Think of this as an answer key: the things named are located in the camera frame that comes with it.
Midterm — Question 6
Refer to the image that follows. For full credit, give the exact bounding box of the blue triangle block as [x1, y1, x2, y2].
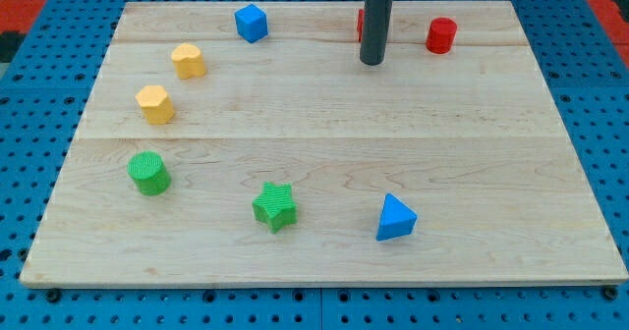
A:
[375, 193, 418, 242]

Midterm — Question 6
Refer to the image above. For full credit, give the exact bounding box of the green star block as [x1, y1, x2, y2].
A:
[252, 182, 297, 234]

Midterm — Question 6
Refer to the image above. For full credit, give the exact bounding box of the light wooden board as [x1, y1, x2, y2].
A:
[20, 1, 628, 289]

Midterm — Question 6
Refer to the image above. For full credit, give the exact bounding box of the red block behind stick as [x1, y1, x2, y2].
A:
[356, 9, 365, 43]

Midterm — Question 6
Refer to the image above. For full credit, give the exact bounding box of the blue cube block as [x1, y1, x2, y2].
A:
[234, 4, 268, 43]

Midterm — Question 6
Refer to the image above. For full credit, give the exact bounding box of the yellow heart block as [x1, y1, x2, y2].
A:
[171, 43, 206, 80]

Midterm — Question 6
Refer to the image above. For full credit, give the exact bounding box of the yellow hexagon block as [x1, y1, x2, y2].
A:
[135, 85, 175, 125]

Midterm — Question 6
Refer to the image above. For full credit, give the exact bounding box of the green cylinder block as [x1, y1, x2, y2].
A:
[127, 151, 171, 196]

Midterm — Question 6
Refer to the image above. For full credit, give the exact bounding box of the red cylinder block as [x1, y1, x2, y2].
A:
[426, 17, 458, 54]

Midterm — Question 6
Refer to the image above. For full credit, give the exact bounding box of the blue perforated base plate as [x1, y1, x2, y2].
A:
[1, 0, 628, 329]

